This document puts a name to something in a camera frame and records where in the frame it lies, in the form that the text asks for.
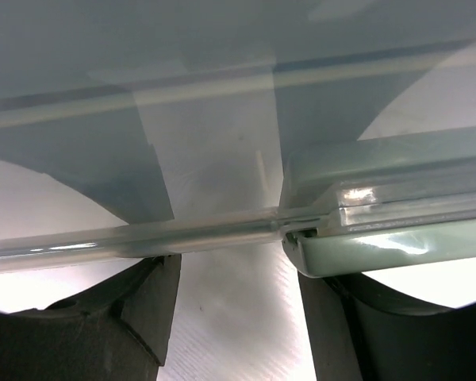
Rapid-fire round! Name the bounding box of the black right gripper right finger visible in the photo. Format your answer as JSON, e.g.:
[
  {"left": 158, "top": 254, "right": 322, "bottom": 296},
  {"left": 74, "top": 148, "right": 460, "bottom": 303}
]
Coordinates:
[{"left": 298, "top": 274, "right": 476, "bottom": 380}]

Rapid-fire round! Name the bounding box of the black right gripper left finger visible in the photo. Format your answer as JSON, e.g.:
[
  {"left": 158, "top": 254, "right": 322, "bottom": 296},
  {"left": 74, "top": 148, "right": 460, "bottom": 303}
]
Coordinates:
[{"left": 0, "top": 255, "right": 182, "bottom": 380}]

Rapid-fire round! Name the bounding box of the green toolbox with clear lid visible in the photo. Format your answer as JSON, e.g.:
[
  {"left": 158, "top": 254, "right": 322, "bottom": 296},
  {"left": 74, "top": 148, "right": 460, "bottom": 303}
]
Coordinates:
[{"left": 0, "top": 0, "right": 476, "bottom": 279}]

